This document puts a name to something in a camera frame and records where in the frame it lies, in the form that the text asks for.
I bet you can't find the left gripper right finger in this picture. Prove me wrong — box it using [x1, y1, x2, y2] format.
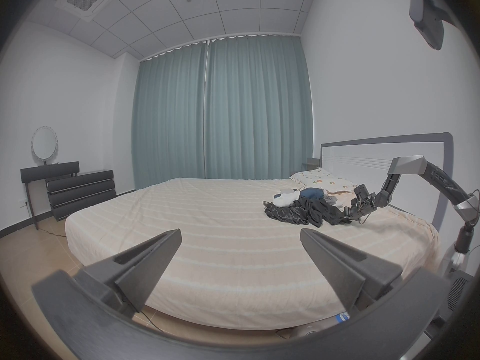
[300, 228, 403, 316]

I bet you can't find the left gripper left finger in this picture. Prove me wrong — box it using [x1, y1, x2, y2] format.
[73, 228, 183, 319]

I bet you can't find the pile of clothes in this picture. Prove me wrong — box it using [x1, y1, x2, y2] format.
[262, 188, 355, 228]

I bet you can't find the bed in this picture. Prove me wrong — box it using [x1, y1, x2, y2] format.
[64, 132, 454, 331]

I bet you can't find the white printed pillow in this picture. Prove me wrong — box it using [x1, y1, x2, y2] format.
[289, 167, 359, 194]

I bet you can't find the black chest of drawers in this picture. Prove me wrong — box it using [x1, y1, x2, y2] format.
[46, 169, 118, 222]

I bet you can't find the black dressing table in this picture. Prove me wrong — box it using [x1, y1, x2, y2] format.
[20, 161, 80, 230]

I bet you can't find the blue-green curtain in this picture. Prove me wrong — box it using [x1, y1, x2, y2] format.
[204, 34, 314, 181]
[131, 43, 207, 190]

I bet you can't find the round mirror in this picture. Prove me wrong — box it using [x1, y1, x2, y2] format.
[32, 127, 59, 164]

